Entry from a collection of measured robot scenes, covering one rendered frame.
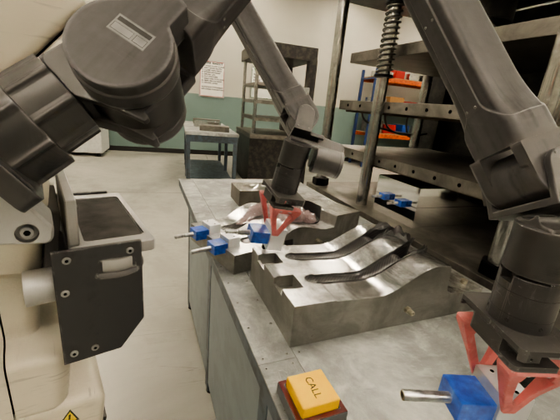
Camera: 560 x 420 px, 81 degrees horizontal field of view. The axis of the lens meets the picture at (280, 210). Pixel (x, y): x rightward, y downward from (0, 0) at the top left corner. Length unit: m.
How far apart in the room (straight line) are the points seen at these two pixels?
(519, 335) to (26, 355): 0.57
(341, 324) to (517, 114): 0.47
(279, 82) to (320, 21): 7.78
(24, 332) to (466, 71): 0.63
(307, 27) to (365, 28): 1.42
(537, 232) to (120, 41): 0.39
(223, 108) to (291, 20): 2.39
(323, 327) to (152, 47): 0.55
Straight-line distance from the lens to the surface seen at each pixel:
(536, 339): 0.42
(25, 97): 0.31
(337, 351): 0.69
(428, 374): 0.71
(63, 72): 0.33
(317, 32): 8.42
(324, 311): 0.66
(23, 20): 0.46
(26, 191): 0.29
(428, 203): 1.52
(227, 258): 0.90
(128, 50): 0.29
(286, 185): 0.67
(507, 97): 0.41
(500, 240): 1.19
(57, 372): 0.58
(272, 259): 0.81
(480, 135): 0.41
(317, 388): 0.56
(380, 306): 0.73
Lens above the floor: 1.23
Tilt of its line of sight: 18 degrees down
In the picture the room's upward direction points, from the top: 6 degrees clockwise
